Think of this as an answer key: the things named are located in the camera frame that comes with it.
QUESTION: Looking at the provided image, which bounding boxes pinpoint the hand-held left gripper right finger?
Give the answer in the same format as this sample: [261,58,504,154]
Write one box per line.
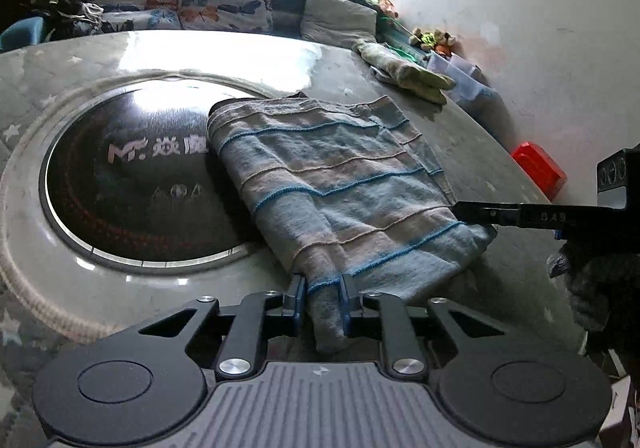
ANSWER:
[340,273,501,379]

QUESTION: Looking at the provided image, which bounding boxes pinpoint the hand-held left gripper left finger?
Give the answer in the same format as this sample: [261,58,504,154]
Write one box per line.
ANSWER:
[137,274,307,378]

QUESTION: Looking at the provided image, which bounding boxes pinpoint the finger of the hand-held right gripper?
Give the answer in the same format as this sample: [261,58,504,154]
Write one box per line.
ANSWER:
[452,201,521,229]

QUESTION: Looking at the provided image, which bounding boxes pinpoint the striped knit garment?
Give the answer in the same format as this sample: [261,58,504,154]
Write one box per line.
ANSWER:
[207,96,496,354]

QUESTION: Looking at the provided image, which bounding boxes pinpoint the person's right hand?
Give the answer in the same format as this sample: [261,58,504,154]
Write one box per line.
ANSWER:
[547,241,640,331]

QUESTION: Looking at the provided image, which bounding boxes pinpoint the grey star quilted table cover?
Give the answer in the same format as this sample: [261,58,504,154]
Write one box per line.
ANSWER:
[0,31,586,429]

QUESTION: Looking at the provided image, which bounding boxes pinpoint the red box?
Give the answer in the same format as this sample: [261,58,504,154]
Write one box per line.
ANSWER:
[511,141,568,200]

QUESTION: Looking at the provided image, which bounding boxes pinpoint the clear plastic container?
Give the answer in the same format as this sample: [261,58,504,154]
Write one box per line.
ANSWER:
[427,51,496,102]

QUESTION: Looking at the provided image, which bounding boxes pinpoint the yellow green folded cloth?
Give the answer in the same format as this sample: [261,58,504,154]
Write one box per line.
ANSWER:
[352,39,457,105]

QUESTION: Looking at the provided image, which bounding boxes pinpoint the brown plush toys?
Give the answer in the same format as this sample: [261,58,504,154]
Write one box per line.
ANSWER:
[410,28,457,58]

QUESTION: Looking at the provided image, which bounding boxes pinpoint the round black induction cooktop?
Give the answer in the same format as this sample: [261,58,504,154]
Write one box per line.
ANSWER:
[40,78,281,269]

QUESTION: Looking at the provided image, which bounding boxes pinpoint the orange green toy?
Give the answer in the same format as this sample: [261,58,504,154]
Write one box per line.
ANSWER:
[370,0,401,22]

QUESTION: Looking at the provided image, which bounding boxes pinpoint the plain grey pillow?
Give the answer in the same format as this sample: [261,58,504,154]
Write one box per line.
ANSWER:
[300,0,378,49]

